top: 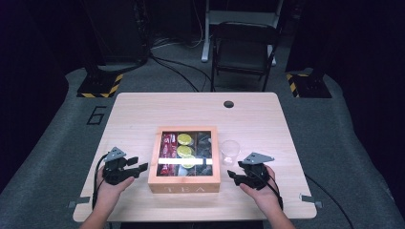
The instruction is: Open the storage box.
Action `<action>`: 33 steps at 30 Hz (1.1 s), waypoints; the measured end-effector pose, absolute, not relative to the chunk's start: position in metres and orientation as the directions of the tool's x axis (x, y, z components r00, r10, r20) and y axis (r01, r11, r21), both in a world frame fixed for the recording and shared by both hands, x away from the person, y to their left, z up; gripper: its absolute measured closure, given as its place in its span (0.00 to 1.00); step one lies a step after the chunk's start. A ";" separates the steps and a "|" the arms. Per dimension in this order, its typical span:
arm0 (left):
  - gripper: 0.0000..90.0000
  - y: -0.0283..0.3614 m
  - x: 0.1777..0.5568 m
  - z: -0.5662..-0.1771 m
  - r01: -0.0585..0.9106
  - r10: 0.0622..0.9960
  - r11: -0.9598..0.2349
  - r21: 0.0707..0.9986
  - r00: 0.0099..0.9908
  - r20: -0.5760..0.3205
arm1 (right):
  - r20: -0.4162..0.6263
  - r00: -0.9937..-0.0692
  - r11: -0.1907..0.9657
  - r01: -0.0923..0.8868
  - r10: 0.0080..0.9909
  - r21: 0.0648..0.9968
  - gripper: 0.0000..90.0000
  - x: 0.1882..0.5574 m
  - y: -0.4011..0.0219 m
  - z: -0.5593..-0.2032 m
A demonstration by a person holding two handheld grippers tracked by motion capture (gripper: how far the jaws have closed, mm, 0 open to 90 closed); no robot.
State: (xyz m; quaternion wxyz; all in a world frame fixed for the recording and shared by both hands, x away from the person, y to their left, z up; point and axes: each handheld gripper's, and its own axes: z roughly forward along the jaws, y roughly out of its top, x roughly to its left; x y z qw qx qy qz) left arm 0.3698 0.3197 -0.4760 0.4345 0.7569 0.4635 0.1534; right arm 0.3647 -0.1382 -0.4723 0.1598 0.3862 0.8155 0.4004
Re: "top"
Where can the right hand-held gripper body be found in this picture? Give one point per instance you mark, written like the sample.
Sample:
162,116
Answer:
256,175

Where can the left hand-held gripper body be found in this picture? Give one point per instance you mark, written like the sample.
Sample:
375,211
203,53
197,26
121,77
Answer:
114,168

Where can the clear plastic cup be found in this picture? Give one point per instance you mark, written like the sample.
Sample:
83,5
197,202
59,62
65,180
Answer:
230,154

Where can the wooden tea box glass lid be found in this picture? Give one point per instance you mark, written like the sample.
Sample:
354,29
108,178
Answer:
184,185

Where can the person's right hand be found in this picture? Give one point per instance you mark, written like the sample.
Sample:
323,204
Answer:
266,197

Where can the person's left hand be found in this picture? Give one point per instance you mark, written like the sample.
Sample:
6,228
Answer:
108,195

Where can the bundle of red packets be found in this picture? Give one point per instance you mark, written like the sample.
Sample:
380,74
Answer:
168,148

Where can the pile of black pods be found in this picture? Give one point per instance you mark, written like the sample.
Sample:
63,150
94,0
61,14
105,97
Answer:
203,146

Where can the grey table clamp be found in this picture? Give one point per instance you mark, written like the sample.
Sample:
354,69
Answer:
310,199
79,201

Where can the yellow-green round pod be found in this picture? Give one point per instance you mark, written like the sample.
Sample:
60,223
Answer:
184,139
187,162
184,151

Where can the black table grommet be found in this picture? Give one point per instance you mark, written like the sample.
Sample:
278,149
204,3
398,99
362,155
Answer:
228,104

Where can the black stand base striped edge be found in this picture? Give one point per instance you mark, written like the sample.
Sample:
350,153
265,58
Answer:
98,84
310,86

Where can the black folding chair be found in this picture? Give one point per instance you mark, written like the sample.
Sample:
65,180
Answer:
243,51

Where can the black equipment cabinet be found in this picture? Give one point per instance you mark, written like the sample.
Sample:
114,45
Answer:
117,28

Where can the white desk frame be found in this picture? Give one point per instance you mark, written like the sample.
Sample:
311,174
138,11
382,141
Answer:
207,31

